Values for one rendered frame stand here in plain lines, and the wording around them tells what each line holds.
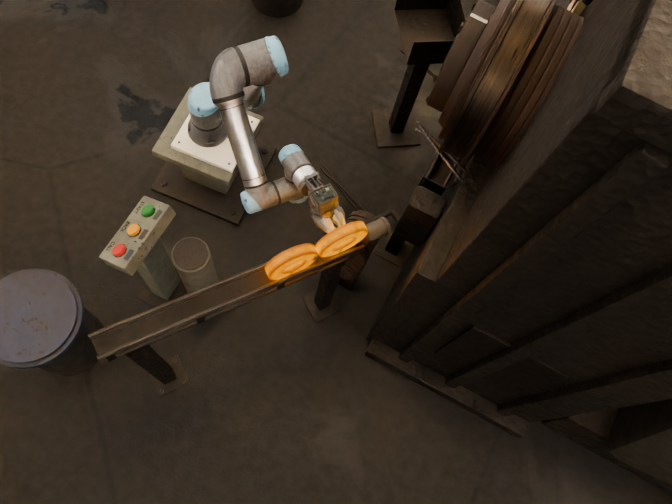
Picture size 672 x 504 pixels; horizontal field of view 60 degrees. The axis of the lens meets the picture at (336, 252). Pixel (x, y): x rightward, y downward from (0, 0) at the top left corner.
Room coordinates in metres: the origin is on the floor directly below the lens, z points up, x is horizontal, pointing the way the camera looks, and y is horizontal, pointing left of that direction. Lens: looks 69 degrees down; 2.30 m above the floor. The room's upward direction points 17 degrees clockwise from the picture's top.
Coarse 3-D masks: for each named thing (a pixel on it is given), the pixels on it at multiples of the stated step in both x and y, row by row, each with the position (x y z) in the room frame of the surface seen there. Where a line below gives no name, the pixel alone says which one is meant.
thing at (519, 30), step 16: (528, 0) 1.06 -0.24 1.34; (544, 0) 1.08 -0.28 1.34; (512, 16) 1.00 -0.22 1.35; (528, 16) 1.02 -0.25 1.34; (512, 32) 0.97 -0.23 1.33; (528, 32) 0.98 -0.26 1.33; (496, 48) 0.93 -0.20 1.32; (512, 48) 0.94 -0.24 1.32; (496, 64) 0.91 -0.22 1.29; (512, 64) 0.91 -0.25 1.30; (480, 80) 0.87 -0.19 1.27; (496, 80) 0.88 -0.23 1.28; (480, 96) 0.86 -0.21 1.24; (496, 96) 0.86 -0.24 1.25; (464, 112) 0.84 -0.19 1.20; (480, 112) 0.84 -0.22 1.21; (464, 128) 0.82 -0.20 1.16; (480, 128) 0.82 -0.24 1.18; (448, 144) 0.83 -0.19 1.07; (464, 144) 0.82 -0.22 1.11
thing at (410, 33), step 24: (408, 0) 1.67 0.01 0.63; (432, 0) 1.71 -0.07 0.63; (456, 0) 1.68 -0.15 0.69; (408, 24) 1.60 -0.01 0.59; (432, 24) 1.63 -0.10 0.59; (456, 24) 1.62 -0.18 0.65; (408, 48) 1.49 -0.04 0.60; (432, 48) 1.45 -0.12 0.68; (408, 72) 1.55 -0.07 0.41; (408, 96) 1.53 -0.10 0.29; (384, 120) 1.57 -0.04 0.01; (408, 120) 1.61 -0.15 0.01; (384, 144) 1.45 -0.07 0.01; (408, 144) 1.48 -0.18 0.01
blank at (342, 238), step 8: (352, 224) 0.66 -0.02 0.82; (360, 224) 0.67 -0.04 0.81; (336, 232) 0.62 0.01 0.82; (344, 232) 0.63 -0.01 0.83; (352, 232) 0.63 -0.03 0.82; (360, 232) 0.65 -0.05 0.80; (320, 240) 0.60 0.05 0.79; (328, 240) 0.60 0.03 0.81; (336, 240) 0.60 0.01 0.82; (344, 240) 0.62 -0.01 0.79; (352, 240) 0.65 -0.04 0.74; (360, 240) 0.67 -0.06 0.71; (320, 248) 0.58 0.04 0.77; (328, 248) 0.58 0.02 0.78; (336, 248) 0.61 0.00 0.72; (344, 248) 0.63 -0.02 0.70; (320, 256) 0.57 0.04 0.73; (328, 256) 0.59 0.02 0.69
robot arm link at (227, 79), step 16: (224, 64) 0.97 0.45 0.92; (240, 64) 0.98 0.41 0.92; (224, 80) 0.93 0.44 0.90; (240, 80) 0.96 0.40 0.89; (224, 96) 0.90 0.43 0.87; (240, 96) 0.93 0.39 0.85; (224, 112) 0.88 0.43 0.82; (240, 112) 0.90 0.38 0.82; (240, 128) 0.86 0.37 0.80; (240, 144) 0.83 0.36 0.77; (256, 144) 0.86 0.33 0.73; (240, 160) 0.79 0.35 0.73; (256, 160) 0.81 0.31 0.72; (256, 176) 0.77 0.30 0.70; (256, 192) 0.74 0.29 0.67; (272, 192) 0.76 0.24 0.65; (256, 208) 0.70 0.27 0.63
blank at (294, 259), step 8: (296, 248) 0.55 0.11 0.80; (304, 248) 0.56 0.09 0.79; (312, 248) 0.57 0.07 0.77; (280, 256) 0.52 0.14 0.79; (288, 256) 0.52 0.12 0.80; (296, 256) 0.53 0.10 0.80; (304, 256) 0.54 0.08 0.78; (312, 256) 0.56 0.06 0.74; (272, 264) 0.49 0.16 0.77; (280, 264) 0.50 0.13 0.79; (288, 264) 0.51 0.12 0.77; (296, 264) 0.54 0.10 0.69; (304, 264) 0.55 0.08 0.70; (272, 272) 0.48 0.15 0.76; (280, 272) 0.49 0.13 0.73; (288, 272) 0.51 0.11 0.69
